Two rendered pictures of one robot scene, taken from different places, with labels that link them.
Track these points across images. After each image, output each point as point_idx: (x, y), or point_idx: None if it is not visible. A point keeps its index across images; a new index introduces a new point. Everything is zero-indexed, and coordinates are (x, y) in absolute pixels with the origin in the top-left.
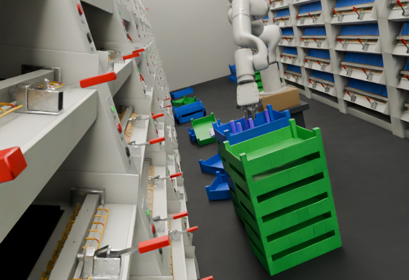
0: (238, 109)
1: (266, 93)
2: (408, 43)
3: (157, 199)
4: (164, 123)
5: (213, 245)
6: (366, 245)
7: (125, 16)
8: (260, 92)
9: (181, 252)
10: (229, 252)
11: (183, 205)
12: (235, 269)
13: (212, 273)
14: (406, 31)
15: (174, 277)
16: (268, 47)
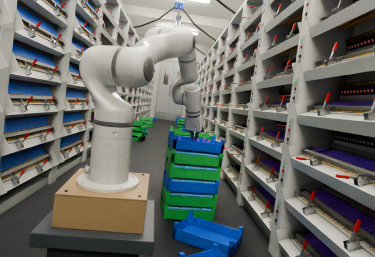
0: (202, 132)
1: (130, 175)
2: (17, 102)
3: (239, 131)
4: (284, 158)
5: (230, 209)
6: (152, 187)
7: (278, 50)
8: (129, 186)
9: (234, 155)
10: (220, 204)
11: (258, 211)
12: (217, 198)
13: (229, 200)
14: (9, 90)
15: (234, 152)
16: (114, 90)
